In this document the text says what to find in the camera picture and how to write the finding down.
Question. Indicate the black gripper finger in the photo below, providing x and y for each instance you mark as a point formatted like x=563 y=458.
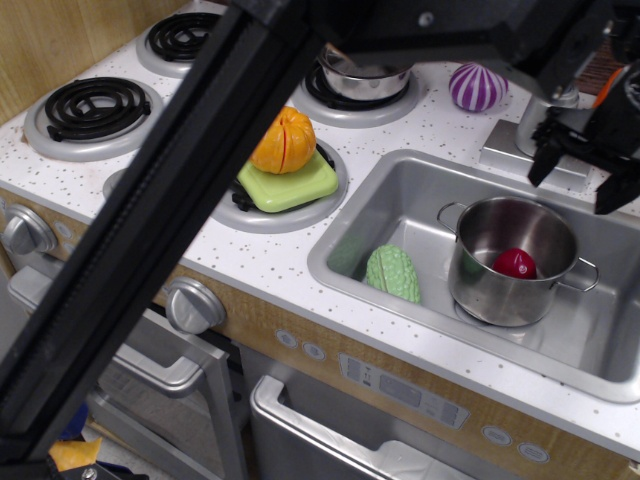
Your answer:
x=617 y=191
x=546 y=158

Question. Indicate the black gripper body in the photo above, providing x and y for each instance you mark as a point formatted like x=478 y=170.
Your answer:
x=611 y=127

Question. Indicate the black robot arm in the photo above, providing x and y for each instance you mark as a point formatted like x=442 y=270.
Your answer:
x=256 y=56

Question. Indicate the purple striped toy onion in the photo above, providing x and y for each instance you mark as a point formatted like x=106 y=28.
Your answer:
x=475 y=88

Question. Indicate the red toy fruit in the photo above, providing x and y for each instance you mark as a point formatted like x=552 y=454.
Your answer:
x=515 y=263

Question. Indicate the green toy bitter gourd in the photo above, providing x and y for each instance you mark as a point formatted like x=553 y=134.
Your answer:
x=391 y=270

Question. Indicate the steel lidded pan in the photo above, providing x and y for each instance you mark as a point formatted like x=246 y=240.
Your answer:
x=361 y=82

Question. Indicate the back right stove burner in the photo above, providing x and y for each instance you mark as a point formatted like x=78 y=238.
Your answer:
x=314 y=98

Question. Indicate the stove burner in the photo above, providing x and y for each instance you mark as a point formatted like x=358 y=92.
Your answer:
x=255 y=221
x=314 y=98
x=170 y=47
x=93 y=119

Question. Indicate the orange toy pumpkin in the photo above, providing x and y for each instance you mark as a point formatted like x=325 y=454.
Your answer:
x=288 y=144

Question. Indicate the green toy cutting board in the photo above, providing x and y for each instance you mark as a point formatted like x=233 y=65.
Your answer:
x=274 y=193

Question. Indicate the grey control panel sticker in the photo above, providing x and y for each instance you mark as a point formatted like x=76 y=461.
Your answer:
x=407 y=394

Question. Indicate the front right stove burner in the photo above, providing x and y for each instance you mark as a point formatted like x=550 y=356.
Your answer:
x=255 y=221

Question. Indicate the silver dishwasher door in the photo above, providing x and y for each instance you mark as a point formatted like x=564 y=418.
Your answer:
x=305 y=429

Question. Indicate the silver oven knob right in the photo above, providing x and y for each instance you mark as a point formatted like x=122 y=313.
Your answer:
x=192 y=308

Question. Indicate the silver oven knob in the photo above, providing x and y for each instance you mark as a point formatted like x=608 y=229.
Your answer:
x=192 y=308
x=26 y=232

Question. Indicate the back left stove burner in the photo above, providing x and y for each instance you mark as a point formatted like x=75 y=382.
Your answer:
x=170 y=47

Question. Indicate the silver oven door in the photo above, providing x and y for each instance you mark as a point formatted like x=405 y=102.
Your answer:
x=174 y=399

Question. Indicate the front left stove burner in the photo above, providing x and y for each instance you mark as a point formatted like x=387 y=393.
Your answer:
x=93 y=119

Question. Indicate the silver oven knob left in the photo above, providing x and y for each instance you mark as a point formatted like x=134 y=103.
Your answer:
x=26 y=232

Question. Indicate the blue object on floor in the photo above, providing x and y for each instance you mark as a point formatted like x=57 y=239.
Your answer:
x=74 y=428

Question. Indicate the yellow cloth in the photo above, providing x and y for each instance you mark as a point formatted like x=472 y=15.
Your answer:
x=72 y=454

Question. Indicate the steel pot with handles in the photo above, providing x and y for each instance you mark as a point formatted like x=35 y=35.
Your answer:
x=485 y=229

